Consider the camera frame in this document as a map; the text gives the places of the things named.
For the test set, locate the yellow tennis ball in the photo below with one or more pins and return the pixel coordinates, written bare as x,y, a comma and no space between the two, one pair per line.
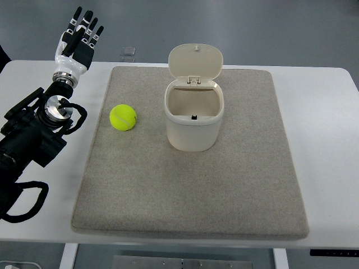
123,117

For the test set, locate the grey felt mat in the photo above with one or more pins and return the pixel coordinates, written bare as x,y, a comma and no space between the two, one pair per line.
244,187

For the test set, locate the white table leg left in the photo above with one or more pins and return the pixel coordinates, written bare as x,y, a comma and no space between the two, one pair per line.
68,256

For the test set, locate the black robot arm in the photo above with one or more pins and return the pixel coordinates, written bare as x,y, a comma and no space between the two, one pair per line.
35,126

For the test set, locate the clear floor marker plate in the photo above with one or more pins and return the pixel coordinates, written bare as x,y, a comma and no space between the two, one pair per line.
128,51

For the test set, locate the grey metal floor plate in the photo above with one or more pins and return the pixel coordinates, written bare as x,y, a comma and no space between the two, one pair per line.
162,262

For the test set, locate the white table leg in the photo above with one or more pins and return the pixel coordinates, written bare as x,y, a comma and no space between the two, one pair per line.
280,258
68,256

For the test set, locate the cream lidded bin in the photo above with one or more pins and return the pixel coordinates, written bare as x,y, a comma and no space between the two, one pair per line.
194,102

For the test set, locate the black table control panel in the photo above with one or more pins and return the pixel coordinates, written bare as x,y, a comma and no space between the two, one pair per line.
334,252

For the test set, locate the white table leg right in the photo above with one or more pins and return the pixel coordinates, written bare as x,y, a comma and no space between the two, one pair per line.
280,258

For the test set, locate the white robotic hand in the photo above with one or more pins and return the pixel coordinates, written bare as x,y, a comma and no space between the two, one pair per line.
75,50

